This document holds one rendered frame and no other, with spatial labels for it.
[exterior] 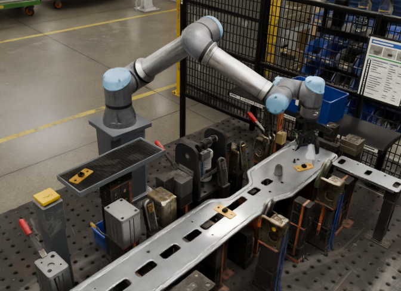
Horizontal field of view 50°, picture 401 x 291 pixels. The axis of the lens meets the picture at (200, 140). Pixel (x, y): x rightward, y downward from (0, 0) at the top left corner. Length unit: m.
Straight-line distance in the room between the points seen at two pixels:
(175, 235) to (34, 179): 2.28
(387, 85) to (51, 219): 1.58
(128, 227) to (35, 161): 2.51
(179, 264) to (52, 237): 0.43
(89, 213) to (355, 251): 1.19
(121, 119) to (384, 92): 1.23
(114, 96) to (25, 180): 1.91
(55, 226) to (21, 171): 2.30
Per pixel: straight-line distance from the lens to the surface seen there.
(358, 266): 1.93
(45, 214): 1.44
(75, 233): 1.98
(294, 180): 1.78
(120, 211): 1.41
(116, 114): 1.88
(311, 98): 1.67
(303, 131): 1.74
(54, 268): 1.34
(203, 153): 1.60
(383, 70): 2.19
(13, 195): 3.51
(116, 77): 1.83
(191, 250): 1.43
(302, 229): 1.74
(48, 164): 3.77
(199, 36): 1.61
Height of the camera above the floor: 2.01
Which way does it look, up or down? 30 degrees down
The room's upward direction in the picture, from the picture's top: 2 degrees clockwise
